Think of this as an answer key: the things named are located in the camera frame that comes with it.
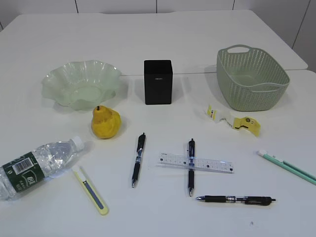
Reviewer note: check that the yellow pear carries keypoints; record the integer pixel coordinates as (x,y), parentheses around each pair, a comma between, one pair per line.
(105,122)

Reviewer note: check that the clear plastic water bottle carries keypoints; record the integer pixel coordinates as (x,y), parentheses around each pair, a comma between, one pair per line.
(33,167)

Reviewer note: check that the black gel pen left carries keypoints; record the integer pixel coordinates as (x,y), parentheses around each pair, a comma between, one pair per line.
(137,165)

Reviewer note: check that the black gel pen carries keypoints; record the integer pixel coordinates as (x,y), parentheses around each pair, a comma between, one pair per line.
(137,165)
(191,173)
(248,200)

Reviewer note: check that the clear plastic ruler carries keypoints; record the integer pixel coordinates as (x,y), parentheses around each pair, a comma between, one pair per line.
(208,165)

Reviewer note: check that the black gel pen middle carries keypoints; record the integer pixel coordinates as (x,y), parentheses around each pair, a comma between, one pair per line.
(191,173)

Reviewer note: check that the black square pen holder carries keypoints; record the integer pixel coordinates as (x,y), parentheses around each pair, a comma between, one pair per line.
(158,82)

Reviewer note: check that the green wavy glass plate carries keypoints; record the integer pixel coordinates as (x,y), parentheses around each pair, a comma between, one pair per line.
(81,85)

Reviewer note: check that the green woven plastic basket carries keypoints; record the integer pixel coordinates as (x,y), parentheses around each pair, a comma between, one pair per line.
(249,78)

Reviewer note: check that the yellow utility knife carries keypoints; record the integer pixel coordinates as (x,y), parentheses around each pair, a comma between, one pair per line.
(90,190)

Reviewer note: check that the black gel pen bottom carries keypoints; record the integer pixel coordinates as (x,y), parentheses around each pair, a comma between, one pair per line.
(248,200)

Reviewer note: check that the green white mechanical pencil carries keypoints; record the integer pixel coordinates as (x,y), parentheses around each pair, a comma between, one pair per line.
(287,166)

